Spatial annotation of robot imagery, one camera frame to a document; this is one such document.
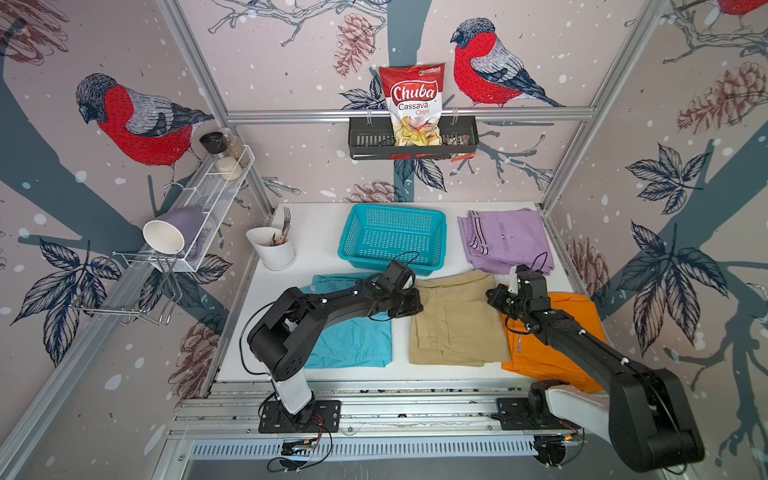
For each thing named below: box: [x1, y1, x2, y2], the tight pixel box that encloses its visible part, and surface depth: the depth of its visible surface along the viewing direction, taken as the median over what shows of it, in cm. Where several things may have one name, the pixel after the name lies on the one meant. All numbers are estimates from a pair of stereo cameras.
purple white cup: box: [143, 207, 205, 255], surface depth 63 cm
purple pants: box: [457, 208, 555, 276], surface depth 109 cm
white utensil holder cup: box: [246, 226, 295, 271], surface depth 100 cm
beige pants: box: [410, 271, 511, 367], surface depth 86 cm
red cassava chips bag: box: [379, 63, 445, 147], surface depth 83 cm
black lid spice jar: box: [199, 131, 243, 181], surface depth 83 cm
